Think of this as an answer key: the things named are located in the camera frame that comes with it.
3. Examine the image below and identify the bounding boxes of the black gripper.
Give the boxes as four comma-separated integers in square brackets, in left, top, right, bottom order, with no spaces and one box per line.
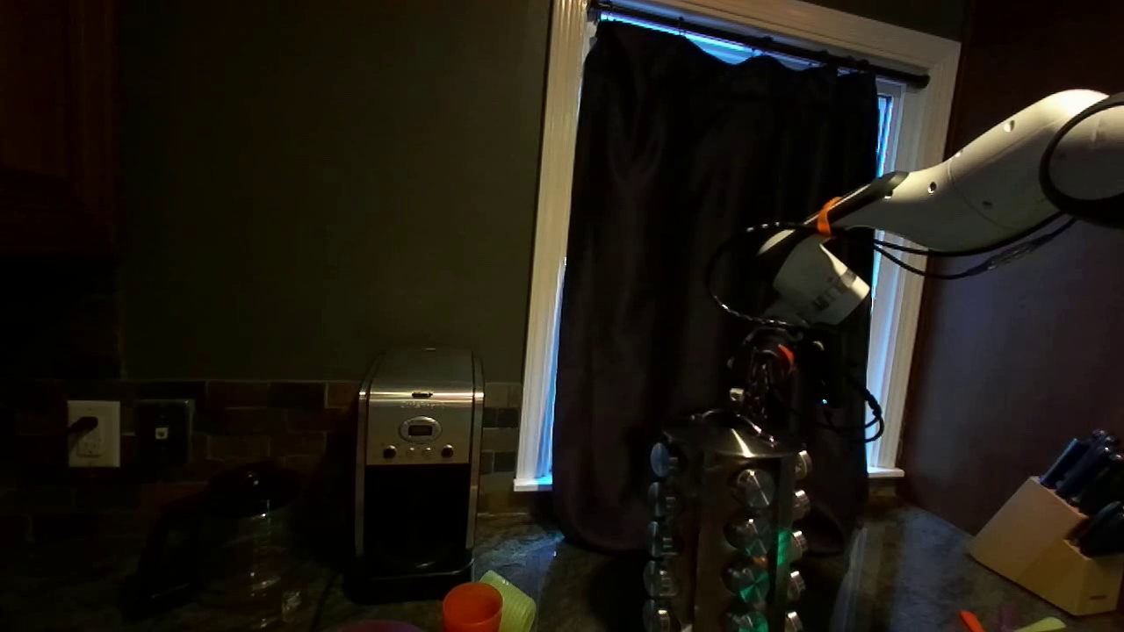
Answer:
[735,319,829,415]

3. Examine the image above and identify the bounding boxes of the dark window curtain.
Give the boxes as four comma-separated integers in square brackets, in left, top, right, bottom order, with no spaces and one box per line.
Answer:
[551,17,886,557]

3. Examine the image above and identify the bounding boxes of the wooden knife block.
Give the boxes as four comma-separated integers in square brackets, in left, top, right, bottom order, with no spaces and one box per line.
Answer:
[966,472,1124,622]

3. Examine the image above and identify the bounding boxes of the yellow-green plastic cup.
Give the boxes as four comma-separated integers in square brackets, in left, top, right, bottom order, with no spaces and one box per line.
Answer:
[475,566,542,632]

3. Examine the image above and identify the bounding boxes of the stainless steel coffee maker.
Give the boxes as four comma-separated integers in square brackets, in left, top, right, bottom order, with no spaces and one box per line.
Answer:
[350,348,489,581]

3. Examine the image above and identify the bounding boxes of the orange plastic cup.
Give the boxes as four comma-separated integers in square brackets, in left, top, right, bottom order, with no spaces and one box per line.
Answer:
[438,580,505,632]

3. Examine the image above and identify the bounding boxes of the glass coffee carafe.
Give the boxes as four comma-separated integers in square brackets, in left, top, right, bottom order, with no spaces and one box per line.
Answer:
[138,465,308,623]

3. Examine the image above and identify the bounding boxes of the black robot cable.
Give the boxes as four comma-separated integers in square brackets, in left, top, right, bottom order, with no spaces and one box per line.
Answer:
[704,207,1082,450]

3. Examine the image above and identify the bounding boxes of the white window frame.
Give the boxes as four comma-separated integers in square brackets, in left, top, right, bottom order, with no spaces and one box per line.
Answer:
[508,0,966,494]

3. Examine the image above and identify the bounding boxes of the blue knife handle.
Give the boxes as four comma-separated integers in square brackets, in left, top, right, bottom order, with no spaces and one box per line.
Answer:
[1035,423,1116,498]

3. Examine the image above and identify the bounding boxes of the black knife handle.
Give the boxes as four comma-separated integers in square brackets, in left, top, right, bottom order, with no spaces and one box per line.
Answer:
[1068,462,1124,561]

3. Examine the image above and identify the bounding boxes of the dark wall switch plate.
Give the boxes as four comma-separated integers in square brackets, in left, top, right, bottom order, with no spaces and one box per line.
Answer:
[135,397,195,471]

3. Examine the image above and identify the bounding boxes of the white wall outlet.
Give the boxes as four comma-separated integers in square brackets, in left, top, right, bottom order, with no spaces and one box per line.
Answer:
[64,397,126,471]

